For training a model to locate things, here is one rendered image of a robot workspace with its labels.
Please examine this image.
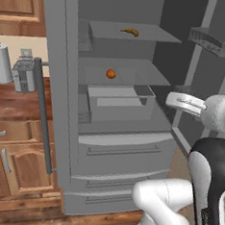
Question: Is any orange mango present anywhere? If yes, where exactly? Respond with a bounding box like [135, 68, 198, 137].
[105, 67, 117, 80]

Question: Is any grey freezer drawer handle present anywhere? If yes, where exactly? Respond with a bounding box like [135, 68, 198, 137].
[85, 172, 139, 194]
[86, 138, 163, 163]
[85, 190, 134, 209]

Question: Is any grey crisper drawer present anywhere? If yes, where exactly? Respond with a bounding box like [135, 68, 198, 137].
[84, 80, 159, 128]

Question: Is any yellow banana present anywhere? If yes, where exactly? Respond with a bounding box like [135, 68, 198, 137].
[119, 26, 141, 38]

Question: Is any small glass fridge shelf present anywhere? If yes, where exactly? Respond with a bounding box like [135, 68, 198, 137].
[87, 18, 184, 47]

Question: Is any white paper towel roll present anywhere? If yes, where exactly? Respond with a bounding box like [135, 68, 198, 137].
[0, 41, 17, 87]

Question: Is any grey fridge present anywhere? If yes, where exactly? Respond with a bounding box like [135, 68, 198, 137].
[22, 0, 225, 225]

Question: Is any dark grey fridge door handle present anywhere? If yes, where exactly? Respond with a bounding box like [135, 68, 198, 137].
[23, 57, 67, 176]

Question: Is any clear fridge door bin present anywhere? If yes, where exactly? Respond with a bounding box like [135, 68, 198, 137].
[187, 25, 225, 59]

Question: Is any large glass fridge shelf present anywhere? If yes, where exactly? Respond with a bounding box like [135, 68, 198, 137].
[76, 53, 174, 93]

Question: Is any grey countertop appliance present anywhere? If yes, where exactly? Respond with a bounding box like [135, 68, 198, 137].
[9, 47, 40, 95]

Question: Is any grey fridge door with bins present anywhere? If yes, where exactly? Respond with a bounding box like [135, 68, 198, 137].
[167, 0, 225, 160]

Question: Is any wooden wall cupboard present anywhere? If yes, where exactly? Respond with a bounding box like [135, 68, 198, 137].
[0, 0, 50, 39]

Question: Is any grey fridge door with handle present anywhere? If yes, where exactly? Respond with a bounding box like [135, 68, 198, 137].
[24, 0, 93, 188]

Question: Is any wooden drawer front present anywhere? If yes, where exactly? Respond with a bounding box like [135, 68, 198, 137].
[0, 117, 42, 148]

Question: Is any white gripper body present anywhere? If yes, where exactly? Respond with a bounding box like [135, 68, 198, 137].
[164, 90, 210, 119]

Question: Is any tall grey freezer drawer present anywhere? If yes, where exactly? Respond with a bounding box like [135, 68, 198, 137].
[74, 124, 180, 186]

